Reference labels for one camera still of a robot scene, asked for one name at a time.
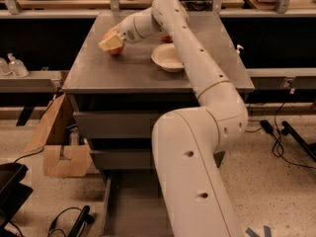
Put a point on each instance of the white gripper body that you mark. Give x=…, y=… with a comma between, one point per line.
x=128, y=34

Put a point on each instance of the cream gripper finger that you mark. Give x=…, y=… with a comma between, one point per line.
x=111, y=42

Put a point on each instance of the red apple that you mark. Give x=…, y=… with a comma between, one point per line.
x=115, y=52

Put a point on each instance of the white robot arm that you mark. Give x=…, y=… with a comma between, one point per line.
x=184, y=140

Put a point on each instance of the grey drawer cabinet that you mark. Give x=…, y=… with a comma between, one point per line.
x=129, y=82

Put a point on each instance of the grey top drawer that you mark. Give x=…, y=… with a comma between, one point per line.
x=97, y=125

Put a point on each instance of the grey middle drawer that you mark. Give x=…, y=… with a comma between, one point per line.
x=126, y=159

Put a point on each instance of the grey open bottom drawer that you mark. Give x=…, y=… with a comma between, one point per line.
x=133, y=205

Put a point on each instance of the red Coca-Cola can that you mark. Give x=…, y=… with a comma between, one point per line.
x=166, y=38

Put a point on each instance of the white paper bowl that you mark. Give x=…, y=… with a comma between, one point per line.
x=166, y=57

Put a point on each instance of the clear sanitizer bottle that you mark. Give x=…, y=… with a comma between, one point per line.
x=17, y=66

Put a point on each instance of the small white pump nozzle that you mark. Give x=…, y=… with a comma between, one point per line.
x=239, y=48

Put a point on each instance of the brown cardboard box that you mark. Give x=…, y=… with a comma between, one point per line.
x=61, y=158

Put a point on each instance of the black power adapter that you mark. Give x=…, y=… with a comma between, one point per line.
x=267, y=126

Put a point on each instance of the black metal floor bar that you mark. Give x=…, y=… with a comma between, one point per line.
x=309, y=148

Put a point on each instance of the blue floor tape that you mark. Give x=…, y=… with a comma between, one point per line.
x=265, y=232

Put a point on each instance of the black handle with cable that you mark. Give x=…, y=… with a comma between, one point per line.
x=78, y=227

